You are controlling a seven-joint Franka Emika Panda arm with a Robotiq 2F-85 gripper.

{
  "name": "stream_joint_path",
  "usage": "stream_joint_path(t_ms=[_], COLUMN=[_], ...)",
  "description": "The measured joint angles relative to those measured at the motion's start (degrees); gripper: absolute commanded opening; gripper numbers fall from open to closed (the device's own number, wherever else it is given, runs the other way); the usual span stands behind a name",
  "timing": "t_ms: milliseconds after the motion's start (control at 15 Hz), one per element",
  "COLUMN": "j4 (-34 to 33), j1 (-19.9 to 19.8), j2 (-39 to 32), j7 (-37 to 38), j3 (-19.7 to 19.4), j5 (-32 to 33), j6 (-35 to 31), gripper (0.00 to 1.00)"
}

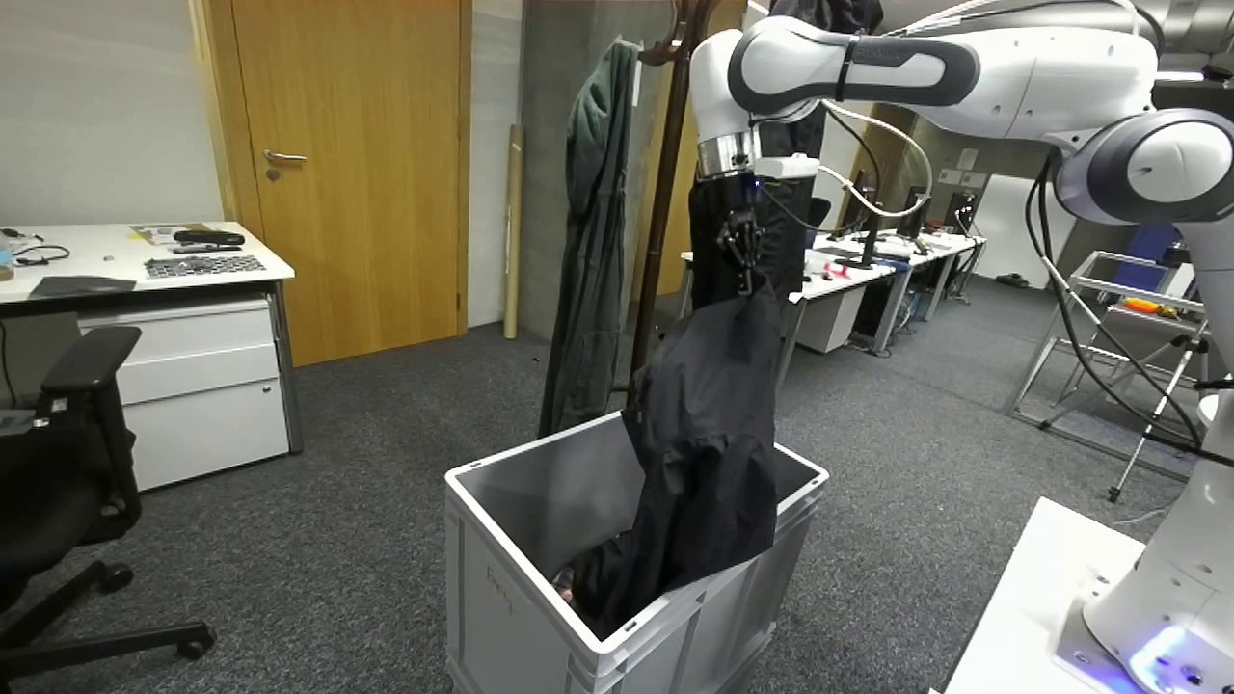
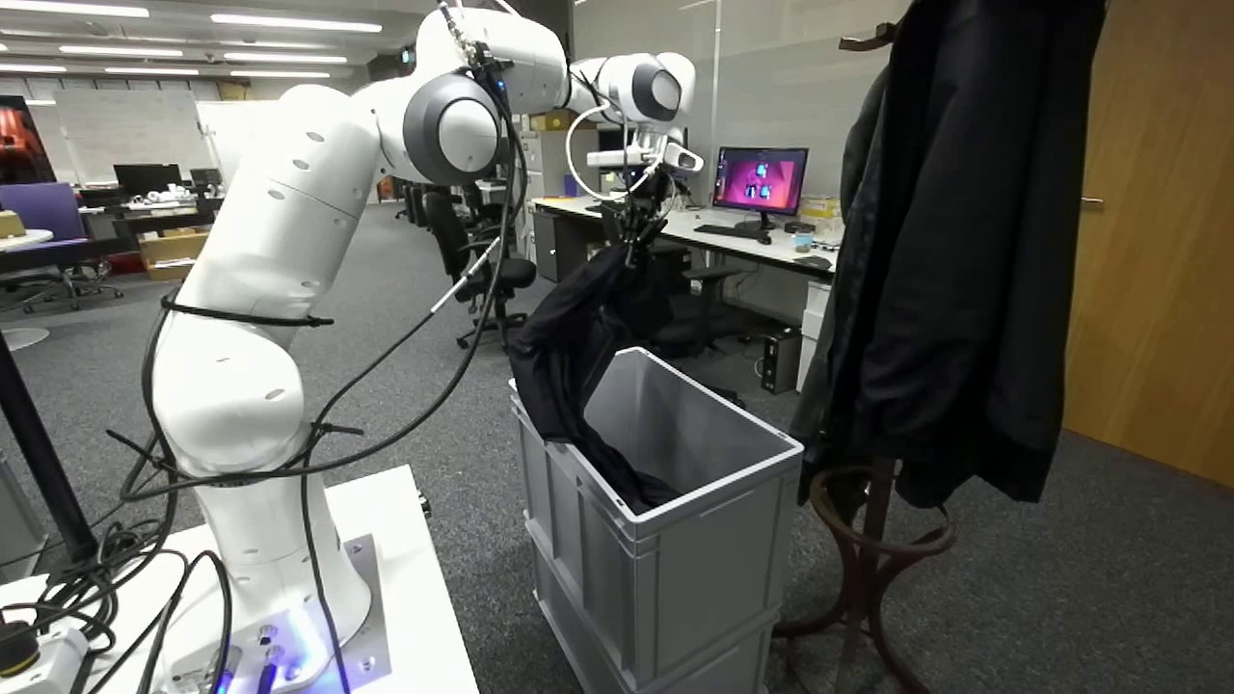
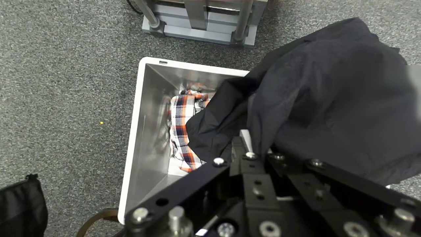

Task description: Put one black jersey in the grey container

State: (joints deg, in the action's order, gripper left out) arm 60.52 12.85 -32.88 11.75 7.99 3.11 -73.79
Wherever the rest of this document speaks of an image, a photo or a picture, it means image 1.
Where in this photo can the white robot table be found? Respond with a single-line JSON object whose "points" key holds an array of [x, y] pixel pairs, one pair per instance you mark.
{"points": [[1015, 602]]}

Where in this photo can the black keyboard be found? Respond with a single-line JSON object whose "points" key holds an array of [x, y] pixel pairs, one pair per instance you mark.
{"points": [[205, 265]]}

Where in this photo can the black desk pad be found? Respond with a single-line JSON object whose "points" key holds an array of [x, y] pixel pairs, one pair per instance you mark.
{"points": [[82, 288]]}

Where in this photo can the white drawer cabinet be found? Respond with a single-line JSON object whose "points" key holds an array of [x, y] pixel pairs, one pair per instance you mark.
{"points": [[194, 387]]}

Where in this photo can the black office chair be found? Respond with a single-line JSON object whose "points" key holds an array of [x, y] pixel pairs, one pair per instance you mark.
{"points": [[64, 476]]}

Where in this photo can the white office desk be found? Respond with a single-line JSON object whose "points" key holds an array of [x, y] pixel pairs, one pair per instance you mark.
{"points": [[108, 246]]}

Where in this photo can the black jersey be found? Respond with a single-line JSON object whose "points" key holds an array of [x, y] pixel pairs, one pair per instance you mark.
{"points": [[708, 449]]}

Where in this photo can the long white desk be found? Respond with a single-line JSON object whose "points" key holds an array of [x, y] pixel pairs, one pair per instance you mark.
{"points": [[842, 275]]}

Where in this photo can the brown wooden coat rack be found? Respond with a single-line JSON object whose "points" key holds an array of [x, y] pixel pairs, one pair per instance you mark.
{"points": [[659, 193]]}

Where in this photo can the grey metal cart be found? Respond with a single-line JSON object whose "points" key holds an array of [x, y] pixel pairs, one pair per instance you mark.
{"points": [[1119, 270]]}

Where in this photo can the whiteboard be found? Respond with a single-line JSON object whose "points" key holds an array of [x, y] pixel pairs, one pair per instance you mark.
{"points": [[1027, 234]]}

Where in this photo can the small black desk device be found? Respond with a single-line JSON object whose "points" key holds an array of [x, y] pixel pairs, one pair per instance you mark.
{"points": [[210, 235]]}

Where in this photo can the white under-desk cabinet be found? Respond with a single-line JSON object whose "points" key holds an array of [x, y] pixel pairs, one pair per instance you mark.
{"points": [[831, 320]]}

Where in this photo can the wooden door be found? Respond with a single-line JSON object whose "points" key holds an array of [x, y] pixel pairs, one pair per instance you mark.
{"points": [[358, 167]]}

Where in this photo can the grey plastic container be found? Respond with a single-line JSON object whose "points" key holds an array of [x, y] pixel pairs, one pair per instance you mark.
{"points": [[515, 617]]}

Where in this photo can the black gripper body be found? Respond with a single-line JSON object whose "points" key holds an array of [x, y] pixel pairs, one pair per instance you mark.
{"points": [[773, 215]]}

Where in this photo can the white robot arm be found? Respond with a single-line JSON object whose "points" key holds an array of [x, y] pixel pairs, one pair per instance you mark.
{"points": [[1027, 79]]}

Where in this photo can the blue cabinet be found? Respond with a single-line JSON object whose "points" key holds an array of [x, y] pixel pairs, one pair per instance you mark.
{"points": [[1150, 246]]}

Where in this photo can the green coat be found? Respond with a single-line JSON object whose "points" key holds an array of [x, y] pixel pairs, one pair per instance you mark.
{"points": [[591, 257]]}

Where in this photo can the black computer monitor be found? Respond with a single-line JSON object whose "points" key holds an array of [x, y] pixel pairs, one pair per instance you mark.
{"points": [[874, 234]]}

